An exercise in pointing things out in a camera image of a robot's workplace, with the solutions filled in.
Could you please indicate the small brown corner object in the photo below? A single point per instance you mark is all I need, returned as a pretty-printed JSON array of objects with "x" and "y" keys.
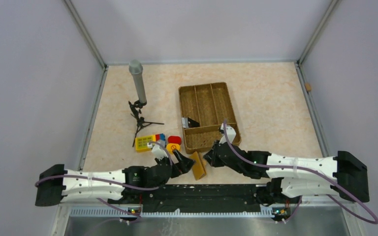
[{"x": 308, "y": 87}]

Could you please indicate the yellow leather card holder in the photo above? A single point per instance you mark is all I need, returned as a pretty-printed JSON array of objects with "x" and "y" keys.
[{"x": 198, "y": 169}]

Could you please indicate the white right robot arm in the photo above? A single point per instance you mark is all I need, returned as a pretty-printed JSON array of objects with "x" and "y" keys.
[{"x": 341, "y": 175}]

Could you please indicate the red rounded toy block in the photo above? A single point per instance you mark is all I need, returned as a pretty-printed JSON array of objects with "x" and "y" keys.
[{"x": 175, "y": 140}]

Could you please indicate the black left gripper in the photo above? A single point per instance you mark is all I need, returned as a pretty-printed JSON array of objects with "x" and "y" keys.
[{"x": 184, "y": 164}]

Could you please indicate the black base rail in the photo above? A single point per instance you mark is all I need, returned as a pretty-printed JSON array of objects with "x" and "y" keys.
[{"x": 206, "y": 198}]

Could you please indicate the yellow no-entry sign block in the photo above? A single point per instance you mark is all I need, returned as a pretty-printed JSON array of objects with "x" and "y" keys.
[{"x": 170, "y": 147}]

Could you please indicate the yellow green window block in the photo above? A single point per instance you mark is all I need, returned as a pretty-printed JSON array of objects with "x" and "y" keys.
[{"x": 143, "y": 144}]

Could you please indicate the grey microphone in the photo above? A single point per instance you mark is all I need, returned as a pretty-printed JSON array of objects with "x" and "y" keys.
[{"x": 136, "y": 70}]

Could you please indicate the blue toy block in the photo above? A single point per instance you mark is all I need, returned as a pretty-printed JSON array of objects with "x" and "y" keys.
[{"x": 162, "y": 140}]

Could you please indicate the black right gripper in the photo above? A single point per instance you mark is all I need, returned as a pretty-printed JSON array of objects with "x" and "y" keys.
[{"x": 211, "y": 157}]

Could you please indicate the woven wicker divided tray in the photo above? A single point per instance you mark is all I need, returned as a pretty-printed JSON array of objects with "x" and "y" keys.
[{"x": 208, "y": 105}]

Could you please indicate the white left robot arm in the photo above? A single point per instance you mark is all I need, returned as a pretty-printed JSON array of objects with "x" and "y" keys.
[{"x": 58, "y": 185}]

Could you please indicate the stack of black cards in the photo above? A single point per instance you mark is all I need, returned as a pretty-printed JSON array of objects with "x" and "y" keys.
[{"x": 189, "y": 123}]

